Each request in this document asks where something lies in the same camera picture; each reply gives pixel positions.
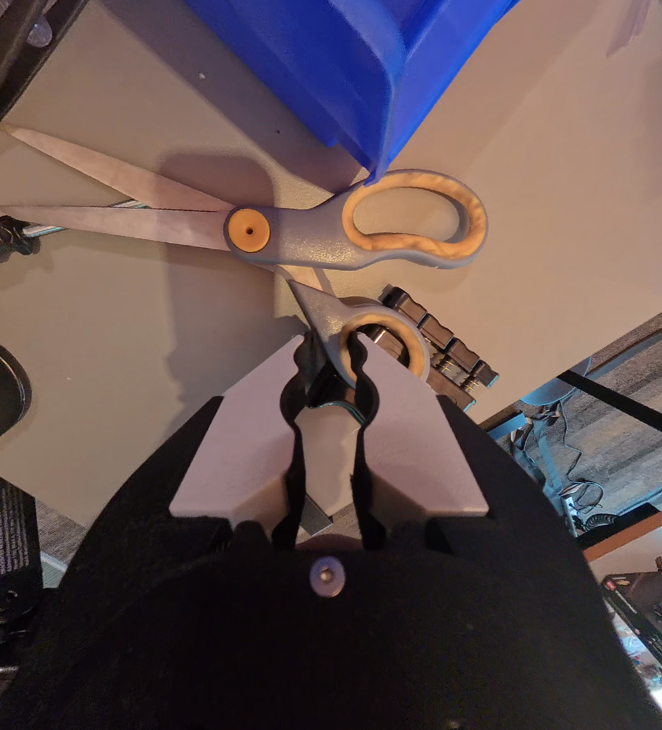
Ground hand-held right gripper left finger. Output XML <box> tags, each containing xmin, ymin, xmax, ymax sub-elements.
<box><xmin>168</xmin><ymin>335</ymin><xmax>309</xmax><ymax>550</ymax></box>

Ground colourful printed box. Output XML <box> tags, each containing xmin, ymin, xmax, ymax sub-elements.
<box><xmin>600</xmin><ymin>562</ymin><xmax>662</xmax><ymax>730</ymax></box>

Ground grey orange handled scissors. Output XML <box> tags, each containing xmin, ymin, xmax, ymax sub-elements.
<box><xmin>0</xmin><ymin>122</ymin><xmax>488</xmax><ymax>394</ymax></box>

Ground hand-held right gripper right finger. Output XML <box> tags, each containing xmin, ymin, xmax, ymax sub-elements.
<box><xmin>349</xmin><ymin>332</ymin><xmax>490</xmax><ymax>550</ymax></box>

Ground black hand grip exerciser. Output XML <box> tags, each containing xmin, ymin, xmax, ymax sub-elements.
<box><xmin>365</xmin><ymin>285</ymin><xmax>500</xmax><ymax>411</ymax></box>

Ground small blue plastic bin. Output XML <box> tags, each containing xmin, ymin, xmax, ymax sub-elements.
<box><xmin>183</xmin><ymin>0</ymin><xmax>520</xmax><ymax>186</ymax></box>

